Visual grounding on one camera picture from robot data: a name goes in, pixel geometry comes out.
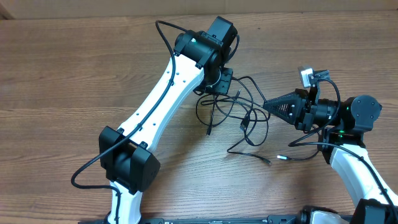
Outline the thin black USB cable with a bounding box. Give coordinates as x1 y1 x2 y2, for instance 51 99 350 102
195 76 321 166

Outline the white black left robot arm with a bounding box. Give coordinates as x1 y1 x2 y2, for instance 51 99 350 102
99 16 238 223

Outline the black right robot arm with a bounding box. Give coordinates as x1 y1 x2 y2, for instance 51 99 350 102
263 89 397 223

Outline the black right camera cable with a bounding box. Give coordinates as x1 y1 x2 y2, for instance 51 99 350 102
287 70 398 224

